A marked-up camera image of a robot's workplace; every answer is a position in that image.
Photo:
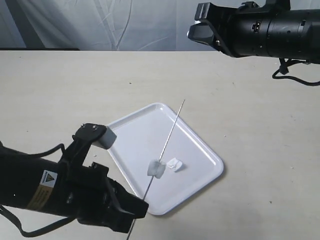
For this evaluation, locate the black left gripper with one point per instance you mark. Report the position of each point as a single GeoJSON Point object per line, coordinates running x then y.
{"type": "Point", "coordinates": [86, 194]}

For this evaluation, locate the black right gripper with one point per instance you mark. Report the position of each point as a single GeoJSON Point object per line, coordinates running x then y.
{"type": "Point", "coordinates": [236, 32]}

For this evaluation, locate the white marshmallow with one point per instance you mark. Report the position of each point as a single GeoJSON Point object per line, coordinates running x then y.
{"type": "Point", "coordinates": [156, 169]}
{"type": "Point", "coordinates": [174, 164]}

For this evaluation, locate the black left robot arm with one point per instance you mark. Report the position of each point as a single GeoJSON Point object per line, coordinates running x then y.
{"type": "Point", "coordinates": [29, 182]}

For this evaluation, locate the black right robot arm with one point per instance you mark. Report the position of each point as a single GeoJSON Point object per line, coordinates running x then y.
{"type": "Point", "coordinates": [273, 30]}

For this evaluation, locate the white plastic tray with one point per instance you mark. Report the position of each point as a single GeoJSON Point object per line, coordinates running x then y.
{"type": "Point", "coordinates": [154, 132]}

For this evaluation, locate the white backdrop curtain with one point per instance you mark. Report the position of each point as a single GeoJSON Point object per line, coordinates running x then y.
{"type": "Point", "coordinates": [98, 25]}

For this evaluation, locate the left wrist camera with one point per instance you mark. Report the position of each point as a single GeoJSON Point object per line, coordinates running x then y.
{"type": "Point", "coordinates": [87, 135]}

